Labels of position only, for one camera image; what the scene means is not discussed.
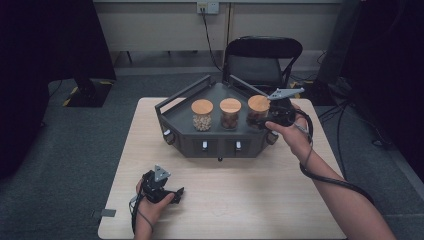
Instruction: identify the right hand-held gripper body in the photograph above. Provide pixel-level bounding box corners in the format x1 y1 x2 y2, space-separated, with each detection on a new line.
263 87 305 129

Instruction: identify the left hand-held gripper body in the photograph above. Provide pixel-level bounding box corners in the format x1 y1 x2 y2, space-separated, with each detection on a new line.
141 164 178 204

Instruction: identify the glass jar with brown nuts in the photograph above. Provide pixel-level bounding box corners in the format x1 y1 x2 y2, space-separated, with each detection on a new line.
245 94 272 130
219 97 243 131

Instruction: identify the dark grey corner shelf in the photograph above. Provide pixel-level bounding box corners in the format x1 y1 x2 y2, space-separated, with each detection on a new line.
154 74 288 162

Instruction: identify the glass jar with white beans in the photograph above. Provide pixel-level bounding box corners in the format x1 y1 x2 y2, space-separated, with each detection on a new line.
190 98 215 132

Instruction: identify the person's left hand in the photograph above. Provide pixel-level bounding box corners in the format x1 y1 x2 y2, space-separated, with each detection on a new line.
135 179 176 223

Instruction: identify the person's right hand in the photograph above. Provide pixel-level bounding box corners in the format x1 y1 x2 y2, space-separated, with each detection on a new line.
265 103 314 163

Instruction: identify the black folding chair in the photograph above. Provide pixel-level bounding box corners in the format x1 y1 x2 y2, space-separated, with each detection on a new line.
222 35 304 98

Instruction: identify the grey upright panel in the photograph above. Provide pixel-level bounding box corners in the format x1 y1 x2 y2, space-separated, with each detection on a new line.
317 0 363 85

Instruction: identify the black stand base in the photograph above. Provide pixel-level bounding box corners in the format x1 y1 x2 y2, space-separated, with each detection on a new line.
62 77 114 108

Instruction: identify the dark curtain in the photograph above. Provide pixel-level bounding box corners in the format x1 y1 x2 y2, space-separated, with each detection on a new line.
0 0 117 181
342 0 424 184

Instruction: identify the left hand-held gripper cable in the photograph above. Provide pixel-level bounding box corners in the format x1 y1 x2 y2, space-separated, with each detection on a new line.
128 194 155 235

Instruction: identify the hand-held gripper cable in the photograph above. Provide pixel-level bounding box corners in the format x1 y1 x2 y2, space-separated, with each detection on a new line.
294 109 376 206
128 194 155 235

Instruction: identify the black floor cable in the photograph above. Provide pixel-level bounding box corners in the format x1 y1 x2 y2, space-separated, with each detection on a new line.
318 99 351 183

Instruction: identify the right hand-held gripper cable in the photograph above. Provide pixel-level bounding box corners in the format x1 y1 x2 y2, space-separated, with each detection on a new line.
294 109 376 206

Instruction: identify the black wall socket cable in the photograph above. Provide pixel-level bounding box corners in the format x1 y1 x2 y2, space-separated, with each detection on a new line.
200 8 224 73

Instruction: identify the white wall socket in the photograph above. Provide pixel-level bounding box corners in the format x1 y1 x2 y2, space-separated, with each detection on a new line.
196 1 220 15

